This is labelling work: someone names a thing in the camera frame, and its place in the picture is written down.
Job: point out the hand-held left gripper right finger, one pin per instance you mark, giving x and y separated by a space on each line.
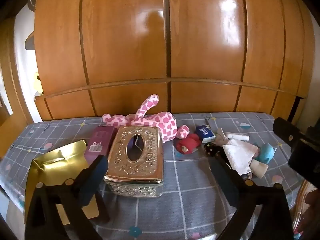
225 177

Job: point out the grey white sock bundle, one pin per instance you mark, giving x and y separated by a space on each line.
238 155

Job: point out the red rolled cloth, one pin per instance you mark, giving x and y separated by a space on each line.
187 143

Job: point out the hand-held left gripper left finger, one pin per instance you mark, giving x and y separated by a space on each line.
95 177

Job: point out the purple cardboard box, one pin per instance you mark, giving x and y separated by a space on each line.
98 140

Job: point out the blue plush toy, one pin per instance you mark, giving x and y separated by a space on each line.
266 153

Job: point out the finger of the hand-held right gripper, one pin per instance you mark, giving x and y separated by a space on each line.
287 133

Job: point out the gold embossed tissue box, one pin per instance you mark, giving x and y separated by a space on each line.
147 162

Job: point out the blue tissue packet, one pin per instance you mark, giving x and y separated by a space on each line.
205 133

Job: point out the gold foil bag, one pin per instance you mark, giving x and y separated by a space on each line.
55 162

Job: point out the brown wooden wardrobe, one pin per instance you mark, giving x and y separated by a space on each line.
165 42

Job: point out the beige gauze roll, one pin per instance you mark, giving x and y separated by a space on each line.
258 169

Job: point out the white cloth roll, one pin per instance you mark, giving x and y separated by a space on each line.
238 137

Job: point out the pink spotted plush toy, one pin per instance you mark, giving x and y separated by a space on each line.
160 122

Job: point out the black dotted fuzzy sock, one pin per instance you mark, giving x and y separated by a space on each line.
212 150

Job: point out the rattan chair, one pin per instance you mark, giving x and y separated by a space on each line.
302 205

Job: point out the grey checked tablecloth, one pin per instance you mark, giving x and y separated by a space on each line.
185 180

